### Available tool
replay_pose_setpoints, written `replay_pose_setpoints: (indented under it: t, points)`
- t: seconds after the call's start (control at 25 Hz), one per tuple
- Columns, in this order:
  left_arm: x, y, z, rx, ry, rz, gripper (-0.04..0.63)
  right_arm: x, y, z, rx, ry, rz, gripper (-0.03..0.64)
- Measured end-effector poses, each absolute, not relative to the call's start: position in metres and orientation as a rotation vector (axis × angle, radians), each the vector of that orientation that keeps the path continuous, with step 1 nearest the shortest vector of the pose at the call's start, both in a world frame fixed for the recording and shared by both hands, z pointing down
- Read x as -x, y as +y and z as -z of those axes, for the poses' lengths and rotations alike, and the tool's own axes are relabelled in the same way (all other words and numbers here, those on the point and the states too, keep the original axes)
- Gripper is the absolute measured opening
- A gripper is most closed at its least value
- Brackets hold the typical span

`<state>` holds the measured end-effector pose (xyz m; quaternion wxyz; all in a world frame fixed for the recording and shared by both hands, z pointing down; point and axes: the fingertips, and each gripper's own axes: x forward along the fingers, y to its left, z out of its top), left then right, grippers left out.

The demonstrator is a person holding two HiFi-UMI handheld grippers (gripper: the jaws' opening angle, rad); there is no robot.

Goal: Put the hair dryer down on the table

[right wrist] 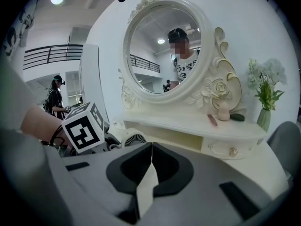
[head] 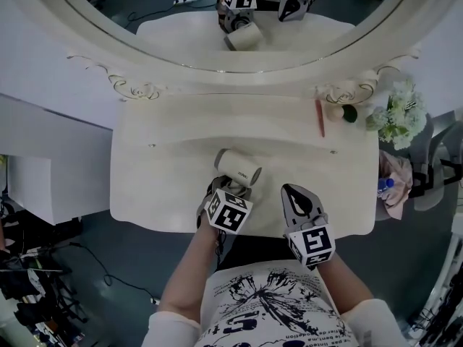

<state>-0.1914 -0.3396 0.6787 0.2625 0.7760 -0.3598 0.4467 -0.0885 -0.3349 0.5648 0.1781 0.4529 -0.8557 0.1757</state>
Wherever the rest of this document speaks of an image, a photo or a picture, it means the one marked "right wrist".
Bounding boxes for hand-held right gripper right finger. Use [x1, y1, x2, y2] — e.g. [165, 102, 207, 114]
[140, 143, 290, 226]

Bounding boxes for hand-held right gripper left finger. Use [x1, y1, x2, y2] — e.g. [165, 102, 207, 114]
[63, 143, 153, 226]

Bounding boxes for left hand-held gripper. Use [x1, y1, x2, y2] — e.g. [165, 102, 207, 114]
[61, 102, 123, 156]

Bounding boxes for cream hair dryer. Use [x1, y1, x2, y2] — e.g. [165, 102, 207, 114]
[121, 130, 148, 148]

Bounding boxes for white dressing table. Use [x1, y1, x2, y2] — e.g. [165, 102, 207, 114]
[112, 0, 291, 218]

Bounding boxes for person's left forearm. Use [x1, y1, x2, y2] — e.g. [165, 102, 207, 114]
[19, 105, 69, 146]

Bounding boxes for black wrist band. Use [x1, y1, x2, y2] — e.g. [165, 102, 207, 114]
[48, 125, 69, 148]

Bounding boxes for pink stick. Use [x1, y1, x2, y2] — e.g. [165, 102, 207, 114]
[207, 113, 219, 127]

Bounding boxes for pink makeup sponge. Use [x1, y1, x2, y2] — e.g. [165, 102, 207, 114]
[218, 102, 230, 121]

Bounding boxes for dark green leaf-shaped item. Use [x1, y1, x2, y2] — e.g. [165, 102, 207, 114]
[229, 113, 253, 122]

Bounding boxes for black railing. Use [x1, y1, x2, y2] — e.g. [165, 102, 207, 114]
[23, 44, 84, 71]

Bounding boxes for pale green vase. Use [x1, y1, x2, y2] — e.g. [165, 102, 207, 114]
[256, 108, 278, 133]

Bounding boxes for grey upholstered chair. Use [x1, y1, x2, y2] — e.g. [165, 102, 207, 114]
[266, 121, 301, 181]

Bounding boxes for oval white-framed mirror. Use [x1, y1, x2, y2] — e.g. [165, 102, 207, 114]
[122, 0, 215, 104]

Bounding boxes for person's printed white shirt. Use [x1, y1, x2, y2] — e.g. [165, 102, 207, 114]
[0, 0, 48, 136]

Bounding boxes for white artificial flowers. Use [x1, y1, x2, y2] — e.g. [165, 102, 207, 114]
[246, 57, 288, 111]

